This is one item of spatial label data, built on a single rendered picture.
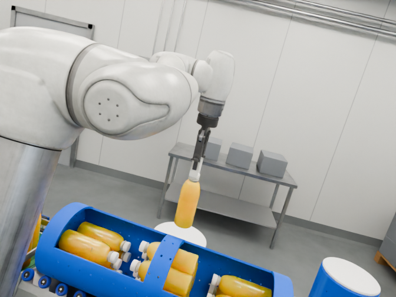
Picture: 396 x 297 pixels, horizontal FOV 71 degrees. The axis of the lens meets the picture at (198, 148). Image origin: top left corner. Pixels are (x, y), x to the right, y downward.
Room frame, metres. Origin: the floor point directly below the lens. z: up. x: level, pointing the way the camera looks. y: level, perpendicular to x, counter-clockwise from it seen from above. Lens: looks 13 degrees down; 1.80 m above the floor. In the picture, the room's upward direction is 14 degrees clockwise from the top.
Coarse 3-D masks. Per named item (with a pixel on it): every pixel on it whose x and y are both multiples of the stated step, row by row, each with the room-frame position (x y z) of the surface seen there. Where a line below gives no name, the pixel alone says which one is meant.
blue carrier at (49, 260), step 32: (64, 224) 0.88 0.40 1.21; (96, 224) 1.09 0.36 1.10; (128, 224) 1.03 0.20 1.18; (64, 256) 0.81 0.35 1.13; (160, 256) 0.82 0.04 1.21; (224, 256) 0.94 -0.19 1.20; (96, 288) 0.79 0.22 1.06; (128, 288) 0.77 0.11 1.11; (160, 288) 0.76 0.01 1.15; (192, 288) 0.97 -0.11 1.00; (288, 288) 0.79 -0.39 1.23
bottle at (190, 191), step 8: (184, 184) 0.97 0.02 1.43; (192, 184) 0.96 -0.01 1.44; (184, 192) 0.96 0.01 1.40; (192, 192) 0.95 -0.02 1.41; (184, 200) 0.96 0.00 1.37; (192, 200) 0.95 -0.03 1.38; (184, 208) 0.95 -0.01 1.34; (192, 208) 0.96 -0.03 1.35; (176, 216) 0.97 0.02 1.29; (184, 216) 0.96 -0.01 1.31; (192, 216) 0.97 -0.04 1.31; (176, 224) 0.97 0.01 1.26; (184, 224) 0.96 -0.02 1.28
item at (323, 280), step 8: (320, 272) 1.32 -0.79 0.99; (320, 280) 1.29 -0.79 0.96; (328, 280) 1.25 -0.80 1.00; (312, 288) 1.34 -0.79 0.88; (320, 288) 1.28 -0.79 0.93; (328, 288) 1.24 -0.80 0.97; (336, 288) 1.21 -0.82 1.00; (344, 288) 1.19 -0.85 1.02; (312, 296) 1.31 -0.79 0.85; (320, 296) 1.26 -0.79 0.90; (328, 296) 1.22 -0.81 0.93; (336, 296) 1.20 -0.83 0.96; (344, 296) 1.18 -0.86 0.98; (352, 296) 1.17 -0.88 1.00; (360, 296) 1.16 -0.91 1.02; (368, 296) 1.17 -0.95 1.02; (376, 296) 1.19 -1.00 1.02
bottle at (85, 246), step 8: (64, 232) 0.90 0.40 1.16; (72, 232) 0.91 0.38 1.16; (64, 240) 0.88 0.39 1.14; (72, 240) 0.88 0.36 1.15; (80, 240) 0.88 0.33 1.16; (88, 240) 0.89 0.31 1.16; (96, 240) 0.90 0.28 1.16; (64, 248) 0.88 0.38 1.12; (72, 248) 0.87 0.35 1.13; (80, 248) 0.86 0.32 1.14; (88, 248) 0.86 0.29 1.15; (96, 248) 0.87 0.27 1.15; (104, 248) 0.87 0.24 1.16; (88, 256) 0.86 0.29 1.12; (96, 256) 0.85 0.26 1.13; (104, 256) 0.86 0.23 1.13
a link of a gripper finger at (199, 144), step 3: (198, 135) 0.91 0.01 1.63; (198, 138) 0.91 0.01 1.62; (198, 141) 0.92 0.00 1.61; (201, 141) 0.92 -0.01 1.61; (198, 144) 0.92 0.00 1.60; (201, 144) 0.92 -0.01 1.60; (195, 147) 0.92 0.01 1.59; (198, 147) 0.92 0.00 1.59; (201, 147) 0.92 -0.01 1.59; (195, 150) 0.92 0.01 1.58; (198, 150) 0.92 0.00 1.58; (201, 150) 0.92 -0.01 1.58; (195, 153) 0.92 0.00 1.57; (198, 153) 0.92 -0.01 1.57; (195, 156) 0.92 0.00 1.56; (198, 156) 0.92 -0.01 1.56; (192, 159) 0.93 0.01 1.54; (198, 159) 0.92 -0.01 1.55
